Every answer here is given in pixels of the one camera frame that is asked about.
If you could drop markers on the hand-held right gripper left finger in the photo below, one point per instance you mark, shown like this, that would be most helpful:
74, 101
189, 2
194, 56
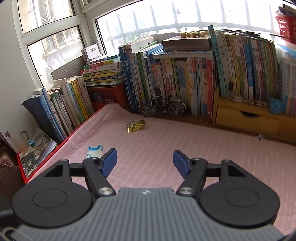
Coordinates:
108, 162

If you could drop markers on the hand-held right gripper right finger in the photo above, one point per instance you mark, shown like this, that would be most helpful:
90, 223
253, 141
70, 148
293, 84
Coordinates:
180, 163

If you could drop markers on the row of white green books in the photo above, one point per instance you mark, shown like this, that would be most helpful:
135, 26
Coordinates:
69, 104

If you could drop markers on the row of blue yellow books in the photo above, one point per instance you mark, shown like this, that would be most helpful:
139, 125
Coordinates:
185, 81

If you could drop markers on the stack of flat books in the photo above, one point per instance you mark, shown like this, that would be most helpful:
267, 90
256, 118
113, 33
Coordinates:
101, 74

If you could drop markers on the row of thin colourful books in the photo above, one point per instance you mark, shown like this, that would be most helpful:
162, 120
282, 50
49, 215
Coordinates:
254, 69

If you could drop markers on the blue white paper bag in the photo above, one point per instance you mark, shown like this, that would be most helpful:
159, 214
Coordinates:
93, 150

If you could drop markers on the pink striped sheet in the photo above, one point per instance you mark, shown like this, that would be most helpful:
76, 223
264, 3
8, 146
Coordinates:
161, 139

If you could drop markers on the gold silver crumpled wrapper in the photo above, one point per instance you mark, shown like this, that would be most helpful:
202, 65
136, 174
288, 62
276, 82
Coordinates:
135, 126

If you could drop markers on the miniature black bicycle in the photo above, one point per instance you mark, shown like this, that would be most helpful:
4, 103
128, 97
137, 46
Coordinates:
176, 108

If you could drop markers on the red plastic basket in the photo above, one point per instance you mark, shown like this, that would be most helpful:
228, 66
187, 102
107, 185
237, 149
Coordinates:
108, 96

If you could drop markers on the illustrated magazine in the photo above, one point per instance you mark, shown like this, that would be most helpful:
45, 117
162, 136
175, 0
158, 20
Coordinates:
37, 150

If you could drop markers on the wooden drawer organizer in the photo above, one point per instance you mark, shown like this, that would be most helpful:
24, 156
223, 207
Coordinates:
242, 125

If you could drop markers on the black white crumpled wrapper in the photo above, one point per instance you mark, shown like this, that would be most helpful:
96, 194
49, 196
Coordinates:
260, 137

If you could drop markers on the clear glass mug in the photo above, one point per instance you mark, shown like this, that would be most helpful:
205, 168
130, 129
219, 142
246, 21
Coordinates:
19, 143

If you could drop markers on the brown ribbed suitcase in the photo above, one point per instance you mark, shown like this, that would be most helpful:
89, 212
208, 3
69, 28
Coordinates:
9, 173

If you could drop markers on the blue yarn ball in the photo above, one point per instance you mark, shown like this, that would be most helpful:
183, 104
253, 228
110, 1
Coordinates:
276, 106

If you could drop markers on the white card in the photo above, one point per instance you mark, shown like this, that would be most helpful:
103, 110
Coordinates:
92, 51

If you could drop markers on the thick grey book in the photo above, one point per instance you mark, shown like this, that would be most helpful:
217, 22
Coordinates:
185, 44

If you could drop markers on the white window frame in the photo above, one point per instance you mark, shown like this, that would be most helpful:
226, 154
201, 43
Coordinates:
53, 29

